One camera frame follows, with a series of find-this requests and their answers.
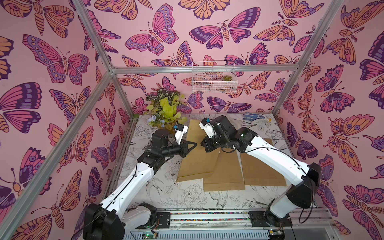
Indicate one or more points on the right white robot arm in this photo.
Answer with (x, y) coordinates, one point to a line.
(304, 178)

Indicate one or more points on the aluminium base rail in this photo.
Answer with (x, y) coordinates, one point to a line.
(235, 224)

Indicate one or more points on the small succulent in basket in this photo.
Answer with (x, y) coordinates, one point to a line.
(227, 78)

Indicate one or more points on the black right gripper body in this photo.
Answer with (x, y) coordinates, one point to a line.
(207, 144)

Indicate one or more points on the white wire basket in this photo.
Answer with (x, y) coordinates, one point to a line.
(208, 79)

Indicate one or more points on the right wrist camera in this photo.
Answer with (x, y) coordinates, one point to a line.
(205, 125)

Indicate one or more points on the brown kraft file bag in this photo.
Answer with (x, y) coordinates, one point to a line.
(227, 174)

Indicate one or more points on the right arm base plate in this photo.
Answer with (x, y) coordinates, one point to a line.
(267, 219)

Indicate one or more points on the blue dotted knit glove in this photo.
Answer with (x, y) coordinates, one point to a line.
(250, 117)

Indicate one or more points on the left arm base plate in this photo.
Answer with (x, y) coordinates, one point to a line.
(160, 220)

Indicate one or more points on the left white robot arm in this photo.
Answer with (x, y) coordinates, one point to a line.
(111, 219)

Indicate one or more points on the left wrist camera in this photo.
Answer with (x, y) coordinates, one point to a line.
(180, 130)

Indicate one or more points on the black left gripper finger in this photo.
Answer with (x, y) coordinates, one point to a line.
(190, 143)
(188, 147)

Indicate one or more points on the aluminium frame post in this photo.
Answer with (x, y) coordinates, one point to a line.
(321, 29)

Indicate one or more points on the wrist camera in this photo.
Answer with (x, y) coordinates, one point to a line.
(180, 130)
(205, 125)

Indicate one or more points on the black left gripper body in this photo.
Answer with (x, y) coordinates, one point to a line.
(184, 148)

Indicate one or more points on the potted green plant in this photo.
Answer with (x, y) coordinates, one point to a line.
(163, 110)

